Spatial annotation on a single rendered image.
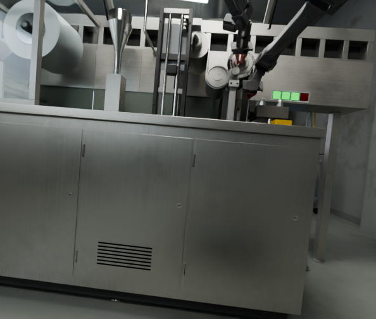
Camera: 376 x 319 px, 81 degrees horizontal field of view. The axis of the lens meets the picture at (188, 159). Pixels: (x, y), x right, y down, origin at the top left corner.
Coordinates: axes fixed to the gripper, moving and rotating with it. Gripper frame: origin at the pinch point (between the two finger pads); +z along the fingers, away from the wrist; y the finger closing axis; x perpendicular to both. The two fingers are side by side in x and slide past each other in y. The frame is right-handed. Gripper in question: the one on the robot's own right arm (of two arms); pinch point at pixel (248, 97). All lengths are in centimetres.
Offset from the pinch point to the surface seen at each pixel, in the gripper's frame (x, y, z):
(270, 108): -8.5, 10.6, -2.2
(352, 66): 44, 71, 10
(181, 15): 22, -39, -29
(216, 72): 8.7, -19.1, -7.7
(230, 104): -8.4, -10.0, -3.0
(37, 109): -33, -95, -17
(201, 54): 17.4, -27.9, -11.6
